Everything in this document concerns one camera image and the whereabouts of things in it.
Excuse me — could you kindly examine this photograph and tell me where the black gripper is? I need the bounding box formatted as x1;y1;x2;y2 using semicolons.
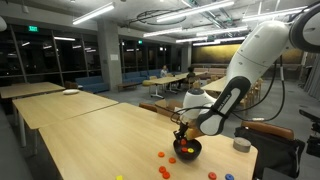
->
174;121;203;140

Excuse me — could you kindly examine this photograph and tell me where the orange round block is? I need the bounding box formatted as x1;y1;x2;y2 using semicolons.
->
180;139;187;146
158;152;165;157

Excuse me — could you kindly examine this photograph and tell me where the red round block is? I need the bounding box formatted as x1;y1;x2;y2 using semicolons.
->
162;172;170;179
158;166;166;173
181;147;188;153

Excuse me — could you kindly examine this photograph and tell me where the black bowl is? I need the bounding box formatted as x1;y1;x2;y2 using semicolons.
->
173;139;202;160

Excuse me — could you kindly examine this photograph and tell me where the yellow round block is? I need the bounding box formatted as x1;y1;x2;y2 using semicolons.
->
187;148;194;153

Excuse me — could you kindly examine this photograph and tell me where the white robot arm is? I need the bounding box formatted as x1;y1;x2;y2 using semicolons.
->
174;2;320;140

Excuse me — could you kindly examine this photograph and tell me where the red round block front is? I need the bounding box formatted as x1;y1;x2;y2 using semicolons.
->
162;172;170;179

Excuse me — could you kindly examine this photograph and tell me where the red-orange round block near edge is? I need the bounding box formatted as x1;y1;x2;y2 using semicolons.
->
208;172;217;180

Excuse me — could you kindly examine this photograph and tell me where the blue round block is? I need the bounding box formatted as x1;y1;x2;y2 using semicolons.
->
225;174;234;180

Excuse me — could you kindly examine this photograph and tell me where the yellow square block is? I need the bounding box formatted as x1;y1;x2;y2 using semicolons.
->
116;175;123;180

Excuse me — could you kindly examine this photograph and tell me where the seated person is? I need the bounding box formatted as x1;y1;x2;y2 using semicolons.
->
160;65;168;78

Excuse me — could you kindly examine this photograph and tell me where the grey tape roll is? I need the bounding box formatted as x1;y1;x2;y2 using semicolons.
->
233;137;251;153

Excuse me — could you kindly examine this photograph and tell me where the brown leather chair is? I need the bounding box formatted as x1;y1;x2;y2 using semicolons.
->
241;121;294;140

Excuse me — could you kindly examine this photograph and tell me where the blue sofa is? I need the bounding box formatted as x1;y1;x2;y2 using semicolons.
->
75;76;109;93

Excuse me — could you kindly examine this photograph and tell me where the black bag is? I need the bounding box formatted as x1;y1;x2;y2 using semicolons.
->
234;127;305;179

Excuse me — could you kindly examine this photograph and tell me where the white plate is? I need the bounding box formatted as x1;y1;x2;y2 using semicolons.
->
63;89;80;95

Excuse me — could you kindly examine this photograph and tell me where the wooden side table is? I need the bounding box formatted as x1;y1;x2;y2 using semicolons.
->
13;91;117;147

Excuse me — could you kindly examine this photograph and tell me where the green exit sign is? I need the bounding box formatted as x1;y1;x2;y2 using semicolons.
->
28;26;39;32

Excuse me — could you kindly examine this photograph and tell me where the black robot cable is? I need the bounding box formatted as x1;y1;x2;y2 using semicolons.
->
169;54;287;125

